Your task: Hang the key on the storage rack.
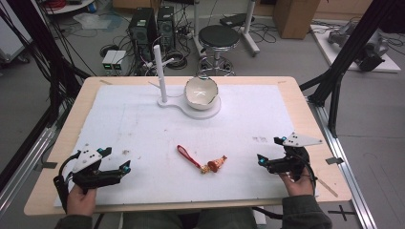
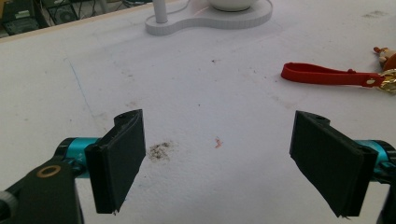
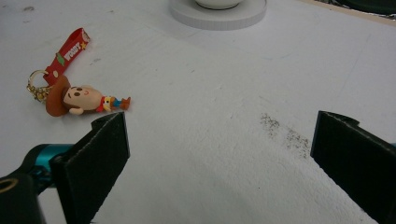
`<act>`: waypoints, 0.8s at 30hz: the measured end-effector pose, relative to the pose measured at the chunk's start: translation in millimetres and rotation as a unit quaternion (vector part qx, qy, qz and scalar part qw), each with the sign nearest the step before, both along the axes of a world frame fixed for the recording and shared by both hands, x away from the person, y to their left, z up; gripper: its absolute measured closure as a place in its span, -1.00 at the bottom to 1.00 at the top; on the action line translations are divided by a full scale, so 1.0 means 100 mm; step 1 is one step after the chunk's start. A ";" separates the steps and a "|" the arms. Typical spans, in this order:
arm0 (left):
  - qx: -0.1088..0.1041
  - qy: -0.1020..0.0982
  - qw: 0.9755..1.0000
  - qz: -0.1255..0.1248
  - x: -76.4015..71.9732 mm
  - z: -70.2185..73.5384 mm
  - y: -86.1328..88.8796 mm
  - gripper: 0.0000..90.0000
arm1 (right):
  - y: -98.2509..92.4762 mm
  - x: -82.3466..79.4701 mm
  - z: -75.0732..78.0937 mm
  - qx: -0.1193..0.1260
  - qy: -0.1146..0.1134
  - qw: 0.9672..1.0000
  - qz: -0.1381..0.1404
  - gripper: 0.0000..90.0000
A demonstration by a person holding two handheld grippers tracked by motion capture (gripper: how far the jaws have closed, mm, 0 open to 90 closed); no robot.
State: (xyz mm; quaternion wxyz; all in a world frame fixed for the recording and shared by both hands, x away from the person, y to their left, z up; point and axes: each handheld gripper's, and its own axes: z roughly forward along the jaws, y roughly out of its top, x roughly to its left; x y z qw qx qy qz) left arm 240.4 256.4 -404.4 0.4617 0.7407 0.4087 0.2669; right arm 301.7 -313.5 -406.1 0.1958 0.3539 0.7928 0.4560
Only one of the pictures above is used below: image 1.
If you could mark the black computer tower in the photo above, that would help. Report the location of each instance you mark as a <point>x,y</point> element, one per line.
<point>141,28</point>
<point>165,27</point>

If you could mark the white stand leg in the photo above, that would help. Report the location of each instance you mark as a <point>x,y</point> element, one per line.
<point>250,25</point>

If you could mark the white foam board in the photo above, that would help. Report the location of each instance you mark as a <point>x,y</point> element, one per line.
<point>159,133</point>

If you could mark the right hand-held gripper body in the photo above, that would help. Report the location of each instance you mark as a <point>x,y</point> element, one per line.
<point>299,140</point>

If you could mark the black tape piece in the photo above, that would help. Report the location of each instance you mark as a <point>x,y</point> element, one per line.
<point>334,160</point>
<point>49,165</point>

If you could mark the grey robotic device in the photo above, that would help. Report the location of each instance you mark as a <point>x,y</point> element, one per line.
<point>369,54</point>

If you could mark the white platform board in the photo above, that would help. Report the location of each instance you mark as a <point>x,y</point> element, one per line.
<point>331,51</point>

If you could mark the black round stool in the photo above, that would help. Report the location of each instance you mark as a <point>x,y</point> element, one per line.
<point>219,36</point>

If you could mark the clear plastic sheet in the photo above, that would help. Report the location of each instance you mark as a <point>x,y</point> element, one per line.
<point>92,20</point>

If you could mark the white round table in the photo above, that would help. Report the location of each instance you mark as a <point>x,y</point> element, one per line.
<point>73,7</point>

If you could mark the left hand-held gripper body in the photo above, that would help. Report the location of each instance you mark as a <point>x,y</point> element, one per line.
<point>86,160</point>

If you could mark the aluminium rail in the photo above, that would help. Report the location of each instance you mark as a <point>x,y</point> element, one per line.
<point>350,178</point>
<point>28,162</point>

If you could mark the thin wooden stick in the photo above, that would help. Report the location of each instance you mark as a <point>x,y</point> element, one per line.
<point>328,187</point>

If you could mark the white stand with pole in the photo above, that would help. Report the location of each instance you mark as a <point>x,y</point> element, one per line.
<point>161,79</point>

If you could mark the black metal frame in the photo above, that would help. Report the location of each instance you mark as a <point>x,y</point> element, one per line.
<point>344,60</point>
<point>54,63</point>

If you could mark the white eggshell-shaped bowl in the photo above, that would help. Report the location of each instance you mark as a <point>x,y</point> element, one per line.
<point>201,101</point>

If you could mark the black flat case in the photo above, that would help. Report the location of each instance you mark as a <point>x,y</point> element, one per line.
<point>234,19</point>

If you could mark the person's left hand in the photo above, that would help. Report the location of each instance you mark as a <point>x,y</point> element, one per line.
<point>80,203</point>

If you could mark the person's legs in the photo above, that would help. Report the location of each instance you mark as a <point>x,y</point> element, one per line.
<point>153,221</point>

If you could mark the person's right hand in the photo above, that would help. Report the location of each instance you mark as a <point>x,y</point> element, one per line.
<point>299,188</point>

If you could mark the white power supply unit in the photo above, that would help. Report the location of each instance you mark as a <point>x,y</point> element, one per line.
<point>119,58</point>
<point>108,58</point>

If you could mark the brown cardboard box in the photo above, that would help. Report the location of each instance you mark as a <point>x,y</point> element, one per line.
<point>294,17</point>

